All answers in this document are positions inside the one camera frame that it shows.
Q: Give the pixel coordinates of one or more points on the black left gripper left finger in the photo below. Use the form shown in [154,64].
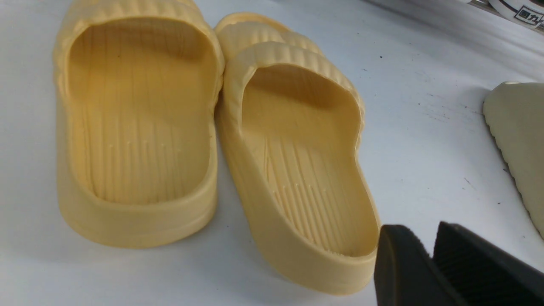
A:
[405,275]

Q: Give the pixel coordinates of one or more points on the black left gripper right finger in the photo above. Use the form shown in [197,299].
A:
[483,274]

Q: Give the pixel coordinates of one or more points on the left olive green slide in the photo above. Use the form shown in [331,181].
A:
[514,113]

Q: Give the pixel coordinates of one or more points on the right yellow ribbed slide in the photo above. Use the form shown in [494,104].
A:
[290,125]

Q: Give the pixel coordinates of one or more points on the yellow ribbed slide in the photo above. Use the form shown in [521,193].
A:
[137,82]
[290,125]

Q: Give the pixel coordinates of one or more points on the left yellow ribbed slide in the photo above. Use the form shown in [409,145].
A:
[137,82]

